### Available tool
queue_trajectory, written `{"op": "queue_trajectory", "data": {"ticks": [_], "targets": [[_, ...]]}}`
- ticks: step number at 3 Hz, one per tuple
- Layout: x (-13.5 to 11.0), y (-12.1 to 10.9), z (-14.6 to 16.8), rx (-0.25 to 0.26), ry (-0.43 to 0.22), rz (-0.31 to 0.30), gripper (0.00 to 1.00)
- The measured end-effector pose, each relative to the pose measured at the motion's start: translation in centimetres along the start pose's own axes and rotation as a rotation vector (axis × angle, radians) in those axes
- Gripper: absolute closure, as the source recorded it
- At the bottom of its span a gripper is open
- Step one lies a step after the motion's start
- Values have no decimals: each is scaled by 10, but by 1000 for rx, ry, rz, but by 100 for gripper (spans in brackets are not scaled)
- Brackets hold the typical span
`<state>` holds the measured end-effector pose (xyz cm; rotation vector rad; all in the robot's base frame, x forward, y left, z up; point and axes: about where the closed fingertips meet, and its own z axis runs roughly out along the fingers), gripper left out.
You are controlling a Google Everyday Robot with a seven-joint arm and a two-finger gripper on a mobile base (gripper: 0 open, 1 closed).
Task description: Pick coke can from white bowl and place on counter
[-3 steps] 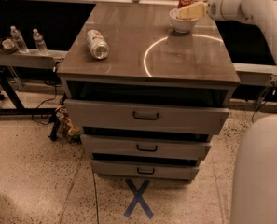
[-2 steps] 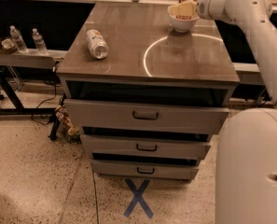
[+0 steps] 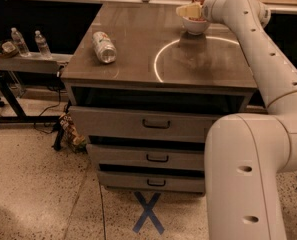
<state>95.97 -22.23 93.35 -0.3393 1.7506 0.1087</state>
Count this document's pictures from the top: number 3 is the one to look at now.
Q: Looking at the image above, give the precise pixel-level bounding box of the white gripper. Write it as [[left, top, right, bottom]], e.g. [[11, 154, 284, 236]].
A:
[[176, 0, 222, 22]]

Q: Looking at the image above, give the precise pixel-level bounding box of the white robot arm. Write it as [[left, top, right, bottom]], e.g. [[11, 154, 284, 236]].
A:
[[176, 0, 297, 240]]

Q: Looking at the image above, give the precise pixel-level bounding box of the white bowl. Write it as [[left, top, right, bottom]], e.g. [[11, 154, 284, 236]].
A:
[[182, 17, 210, 35]]

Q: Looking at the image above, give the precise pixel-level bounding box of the white green soda can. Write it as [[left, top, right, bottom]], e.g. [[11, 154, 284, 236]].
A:
[[92, 31, 117, 64]]

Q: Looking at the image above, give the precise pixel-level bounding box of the bowl with snack packets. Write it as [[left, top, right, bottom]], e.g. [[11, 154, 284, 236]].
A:
[[0, 40, 18, 58]]

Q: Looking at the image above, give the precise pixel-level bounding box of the grey drawer cabinet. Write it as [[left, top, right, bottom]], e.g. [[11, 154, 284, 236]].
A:
[[60, 2, 258, 196]]

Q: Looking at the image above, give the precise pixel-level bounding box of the top grey drawer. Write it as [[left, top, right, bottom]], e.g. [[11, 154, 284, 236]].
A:
[[69, 106, 218, 143]]

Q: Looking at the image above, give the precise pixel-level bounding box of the grey drawer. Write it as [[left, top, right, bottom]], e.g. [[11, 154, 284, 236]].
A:
[[97, 171, 205, 194], [69, 106, 218, 143], [86, 144, 204, 171]]

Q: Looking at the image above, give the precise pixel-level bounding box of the right water bottle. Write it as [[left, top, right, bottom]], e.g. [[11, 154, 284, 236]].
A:
[[35, 30, 52, 59]]

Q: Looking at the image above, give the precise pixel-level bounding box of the water bottle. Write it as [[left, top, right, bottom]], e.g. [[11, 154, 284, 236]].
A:
[[11, 27, 30, 57], [35, 30, 52, 59]]

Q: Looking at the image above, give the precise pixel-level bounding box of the middle grey drawer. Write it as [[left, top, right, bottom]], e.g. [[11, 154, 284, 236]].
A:
[[86, 144, 204, 171]]

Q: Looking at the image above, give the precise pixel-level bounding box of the bottom grey drawer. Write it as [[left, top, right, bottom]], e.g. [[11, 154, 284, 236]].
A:
[[97, 171, 205, 194]]

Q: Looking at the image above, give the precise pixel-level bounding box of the left water bottle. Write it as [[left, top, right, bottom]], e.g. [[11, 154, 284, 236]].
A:
[[11, 27, 30, 57]]

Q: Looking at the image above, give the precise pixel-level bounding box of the chip bag on floor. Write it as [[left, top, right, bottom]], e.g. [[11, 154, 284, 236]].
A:
[[59, 113, 86, 153]]

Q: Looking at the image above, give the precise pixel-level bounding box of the grey side table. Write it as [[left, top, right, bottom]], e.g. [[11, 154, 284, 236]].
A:
[[0, 53, 70, 151]]

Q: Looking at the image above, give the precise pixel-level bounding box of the blue tape cross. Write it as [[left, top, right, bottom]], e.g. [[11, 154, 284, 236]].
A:
[[133, 191, 165, 235]]

